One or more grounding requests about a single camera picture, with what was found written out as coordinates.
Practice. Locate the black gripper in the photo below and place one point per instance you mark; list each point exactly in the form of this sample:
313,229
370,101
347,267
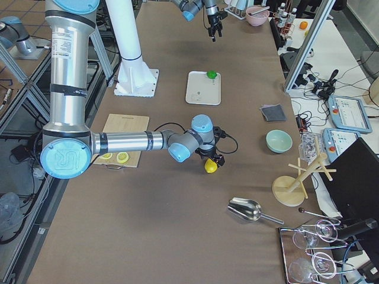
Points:
212,19
206,152

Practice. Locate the yellow lemon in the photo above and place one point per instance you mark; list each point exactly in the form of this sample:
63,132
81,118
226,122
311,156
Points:
210,166

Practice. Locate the green lime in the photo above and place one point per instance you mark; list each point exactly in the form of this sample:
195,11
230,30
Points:
211,74

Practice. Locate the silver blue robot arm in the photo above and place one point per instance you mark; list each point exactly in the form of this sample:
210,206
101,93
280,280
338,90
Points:
68,144
189,10

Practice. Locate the beige rectangular tray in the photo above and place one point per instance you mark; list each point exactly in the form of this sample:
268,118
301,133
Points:
202,90

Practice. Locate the chrome glass rack tray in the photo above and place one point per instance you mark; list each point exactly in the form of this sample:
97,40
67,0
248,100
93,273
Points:
307,253

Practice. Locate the pink bowl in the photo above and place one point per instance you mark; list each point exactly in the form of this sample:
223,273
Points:
257,15

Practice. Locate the metal scoop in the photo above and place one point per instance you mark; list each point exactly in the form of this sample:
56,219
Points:
249,210

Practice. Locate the light green bowl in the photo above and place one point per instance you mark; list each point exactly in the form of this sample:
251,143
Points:
278,141

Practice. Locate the bottle carrier with bottles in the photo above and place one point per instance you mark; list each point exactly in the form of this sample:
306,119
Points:
283,20

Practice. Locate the grey folded cloth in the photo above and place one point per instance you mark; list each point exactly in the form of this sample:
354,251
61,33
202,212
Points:
273,113

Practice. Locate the wooden mug tree stand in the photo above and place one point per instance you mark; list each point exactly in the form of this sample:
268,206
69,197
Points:
290,191

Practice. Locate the orange fruit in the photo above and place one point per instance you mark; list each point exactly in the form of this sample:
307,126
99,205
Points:
303,25

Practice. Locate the clear plastic container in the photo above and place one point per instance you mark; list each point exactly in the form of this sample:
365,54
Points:
307,147

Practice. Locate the lemon slice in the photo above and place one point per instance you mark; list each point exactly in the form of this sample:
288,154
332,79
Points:
106,156
122,157

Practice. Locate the bamboo cutting board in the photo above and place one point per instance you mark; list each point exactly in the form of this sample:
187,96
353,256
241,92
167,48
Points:
117,123

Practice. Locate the teach pendant tablet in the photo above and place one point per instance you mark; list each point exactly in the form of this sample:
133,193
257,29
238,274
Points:
349,114
336,141

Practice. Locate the wine glass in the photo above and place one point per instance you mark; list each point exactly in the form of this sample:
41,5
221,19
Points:
319,268
315,236

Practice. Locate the black monitor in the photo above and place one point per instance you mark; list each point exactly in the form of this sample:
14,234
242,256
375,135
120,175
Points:
354,188

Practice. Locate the aluminium frame post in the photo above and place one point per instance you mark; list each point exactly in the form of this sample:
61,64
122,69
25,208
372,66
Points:
317,23

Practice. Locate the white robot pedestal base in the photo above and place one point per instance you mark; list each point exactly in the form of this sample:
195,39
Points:
135,78

